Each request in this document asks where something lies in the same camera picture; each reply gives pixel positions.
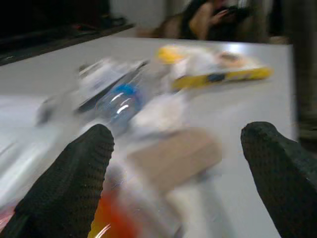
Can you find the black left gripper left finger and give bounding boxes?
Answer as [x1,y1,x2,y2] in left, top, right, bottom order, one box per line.
[0,123,114,238]

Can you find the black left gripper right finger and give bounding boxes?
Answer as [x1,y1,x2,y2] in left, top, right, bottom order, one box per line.
[240,121,317,238]

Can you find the orange blue snack packet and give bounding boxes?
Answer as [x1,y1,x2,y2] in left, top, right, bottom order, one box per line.
[90,190,142,238]

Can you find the clear bottle blue label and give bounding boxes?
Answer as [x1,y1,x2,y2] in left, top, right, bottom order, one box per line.
[95,74,149,136]

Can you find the black white plastic packet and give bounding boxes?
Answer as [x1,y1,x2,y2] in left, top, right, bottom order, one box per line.
[78,59,151,112]

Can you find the white crumpled tissue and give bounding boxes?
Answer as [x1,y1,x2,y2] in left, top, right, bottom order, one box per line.
[133,94,191,139]

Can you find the yellow white snack packet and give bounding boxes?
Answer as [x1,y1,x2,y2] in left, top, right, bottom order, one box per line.
[155,44,274,91]

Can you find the seated person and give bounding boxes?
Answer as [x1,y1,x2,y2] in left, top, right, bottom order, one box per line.
[163,0,251,42]

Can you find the white table black frame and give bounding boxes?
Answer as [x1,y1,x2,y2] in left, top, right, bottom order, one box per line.
[0,37,298,238]

